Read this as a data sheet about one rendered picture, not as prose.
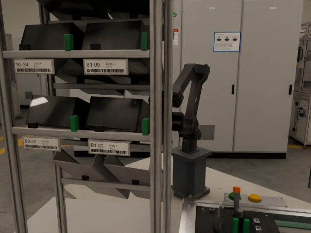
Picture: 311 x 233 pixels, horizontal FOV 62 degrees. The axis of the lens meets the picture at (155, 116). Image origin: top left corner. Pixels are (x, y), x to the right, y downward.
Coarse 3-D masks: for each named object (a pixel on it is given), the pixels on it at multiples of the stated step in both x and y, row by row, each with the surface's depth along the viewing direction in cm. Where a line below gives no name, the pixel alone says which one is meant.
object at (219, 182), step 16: (144, 160) 157; (208, 176) 135; (224, 176) 135; (64, 192) 124; (80, 192) 119; (224, 192) 119; (240, 192) 119; (256, 192) 119; (272, 192) 119; (176, 208) 106; (304, 208) 106
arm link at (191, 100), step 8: (200, 64) 111; (192, 80) 112; (200, 80) 110; (192, 88) 112; (200, 88) 112; (192, 96) 111; (192, 104) 110; (192, 112) 110; (184, 120) 109; (192, 120) 107; (184, 128) 109; (192, 128) 107; (192, 136) 110
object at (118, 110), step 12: (96, 108) 59; (108, 108) 58; (120, 108) 57; (132, 108) 56; (144, 108) 57; (96, 120) 58; (108, 120) 57; (120, 120) 56; (132, 120) 55; (132, 132) 55
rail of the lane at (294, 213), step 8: (184, 200) 93; (192, 200) 93; (200, 200) 93; (208, 200) 93; (232, 208) 86; (248, 208) 88; (256, 208) 88; (264, 208) 88; (272, 208) 88; (280, 208) 88; (288, 208) 88; (296, 208) 88; (280, 216) 85; (288, 216) 85; (296, 216) 84; (304, 216) 84
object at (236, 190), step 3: (234, 186) 80; (234, 189) 79; (237, 189) 79; (240, 189) 79; (234, 192) 79; (237, 192) 78; (234, 195) 79; (237, 195) 79; (234, 198) 79; (237, 198) 79; (234, 201) 79; (237, 201) 79; (234, 204) 79; (237, 204) 78; (234, 207) 78; (234, 210) 78
